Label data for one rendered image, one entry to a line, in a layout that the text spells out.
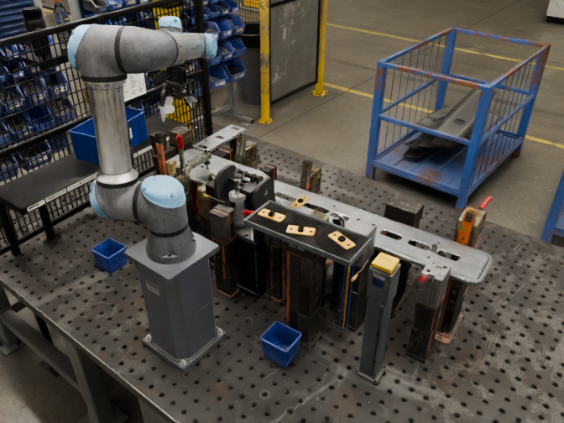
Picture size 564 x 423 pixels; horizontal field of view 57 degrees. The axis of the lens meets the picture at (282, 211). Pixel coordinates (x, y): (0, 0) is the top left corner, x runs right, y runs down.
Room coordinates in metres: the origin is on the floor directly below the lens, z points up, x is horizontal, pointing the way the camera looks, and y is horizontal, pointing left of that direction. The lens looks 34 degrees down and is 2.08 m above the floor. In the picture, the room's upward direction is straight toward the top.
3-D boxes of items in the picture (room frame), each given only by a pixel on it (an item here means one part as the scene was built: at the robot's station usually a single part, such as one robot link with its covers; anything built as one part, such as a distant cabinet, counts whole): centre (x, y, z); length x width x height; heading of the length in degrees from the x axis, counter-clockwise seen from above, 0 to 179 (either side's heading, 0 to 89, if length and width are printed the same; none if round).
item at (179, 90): (1.82, 0.37, 1.43); 0.09 x 0.08 x 0.12; 56
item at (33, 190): (2.03, 0.79, 1.02); 0.90 x 0.22 x 0.03; 146
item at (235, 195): (1.57, 0.13, 0.94); 0.18 x 0.13 x 0.49; 56
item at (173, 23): (1.82, 0.38, 1.59); 0.09 x 0.08 x 0.11; 170
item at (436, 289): (1.22, -0.47, 0.88); 0.11 x 0.10 x 0.36; 146
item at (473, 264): (1.68, -0.09, 1.00); 1.38 x 0.22 x 0.02; 56
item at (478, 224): (1.51, -0.66, 0.88); 0.15 x 0.11 x 0.36; 146
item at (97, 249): (1.68, 0.70, 0.74); 0.11 x 0.10 x 0.09; 56
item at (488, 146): (3.77, -1.34, 0.47); 1.20 x 0.80 x 0.95; 140
